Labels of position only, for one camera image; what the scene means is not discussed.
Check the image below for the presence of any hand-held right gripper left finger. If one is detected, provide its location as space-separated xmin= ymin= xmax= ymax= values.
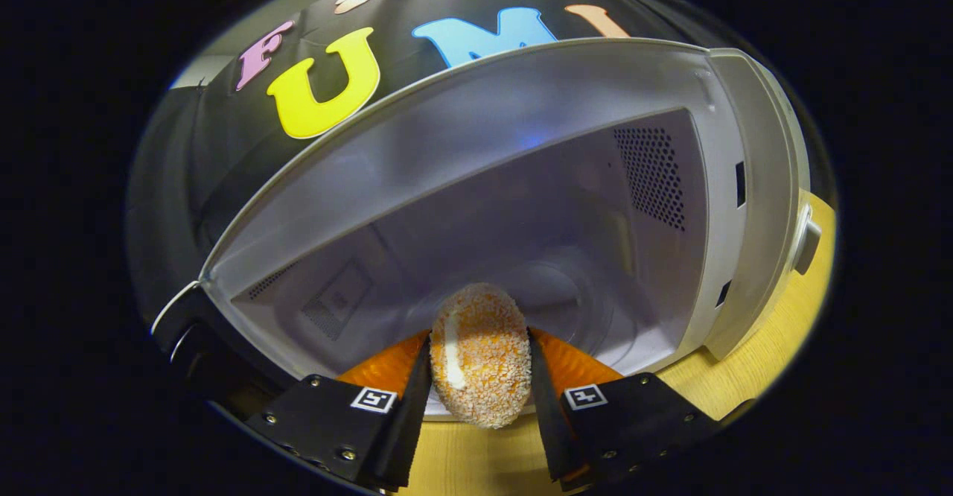
xmin=246 ymin=332 xmax=434 ymax=493

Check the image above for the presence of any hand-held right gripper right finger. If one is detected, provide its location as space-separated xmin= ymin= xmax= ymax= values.
xmin=527 ymin=327 xmax=720 ymax=491

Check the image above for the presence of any sugared donut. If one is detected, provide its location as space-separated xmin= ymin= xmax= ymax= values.
xmin=430 ymin=282 xmax=534 ymax=430

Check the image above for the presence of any white microwave oven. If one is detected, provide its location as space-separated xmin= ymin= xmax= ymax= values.
xmin=151 ymin=36 xmax=824 ymax=422

